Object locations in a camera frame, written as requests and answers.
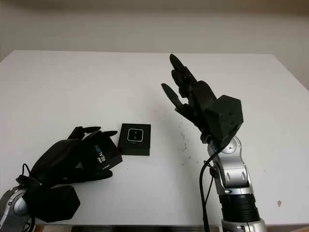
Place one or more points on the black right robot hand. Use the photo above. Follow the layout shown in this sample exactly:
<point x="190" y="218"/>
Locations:
<point x="200" y="101"/>

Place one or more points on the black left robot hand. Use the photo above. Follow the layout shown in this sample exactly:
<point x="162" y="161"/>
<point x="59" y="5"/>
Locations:
<point x="60" y="159"/>

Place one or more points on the black RealSense box lid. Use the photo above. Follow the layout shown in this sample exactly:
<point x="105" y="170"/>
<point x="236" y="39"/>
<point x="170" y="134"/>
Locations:
<point x="108" y="154"/>

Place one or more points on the small silver camera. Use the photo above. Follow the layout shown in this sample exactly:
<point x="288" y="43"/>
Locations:
<point x="135" y="135"/>

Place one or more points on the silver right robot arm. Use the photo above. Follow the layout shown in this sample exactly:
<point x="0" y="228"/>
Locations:
<point x="234" y="178"/>

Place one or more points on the black box base with insert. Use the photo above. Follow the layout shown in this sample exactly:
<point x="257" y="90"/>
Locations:
<point x="135" y="149"/>

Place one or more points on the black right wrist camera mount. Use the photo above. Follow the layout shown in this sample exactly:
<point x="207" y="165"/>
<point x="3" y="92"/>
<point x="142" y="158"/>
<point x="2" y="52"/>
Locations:
<point x="224" y="118"/>

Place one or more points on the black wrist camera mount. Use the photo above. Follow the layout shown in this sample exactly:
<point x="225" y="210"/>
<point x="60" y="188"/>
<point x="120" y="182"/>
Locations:
<point x="60" y="203"/>
<point x="224" y="118"/>

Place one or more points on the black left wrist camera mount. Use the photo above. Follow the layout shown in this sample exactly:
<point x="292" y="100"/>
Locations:
<point x="60" y="203"/>

